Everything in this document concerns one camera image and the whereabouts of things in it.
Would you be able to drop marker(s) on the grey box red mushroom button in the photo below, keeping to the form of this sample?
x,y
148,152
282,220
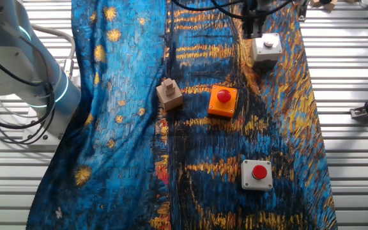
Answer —
x,y
248,182

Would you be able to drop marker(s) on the stepped wooden block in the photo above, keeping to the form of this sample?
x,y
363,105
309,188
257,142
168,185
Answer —
x,y
171,100

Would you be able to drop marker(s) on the orange box red mushroom button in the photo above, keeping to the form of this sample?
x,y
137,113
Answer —
x,y
217,107

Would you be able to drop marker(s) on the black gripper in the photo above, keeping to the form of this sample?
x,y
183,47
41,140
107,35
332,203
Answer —
x,y
252,11

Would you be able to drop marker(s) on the small wooden block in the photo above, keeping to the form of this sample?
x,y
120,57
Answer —
x,y
331,6
315,3

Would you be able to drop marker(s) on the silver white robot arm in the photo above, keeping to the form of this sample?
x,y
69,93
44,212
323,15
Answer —
x,y
46,83

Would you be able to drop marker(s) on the starry night print cloth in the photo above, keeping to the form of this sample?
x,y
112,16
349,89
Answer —
x,y
123,159

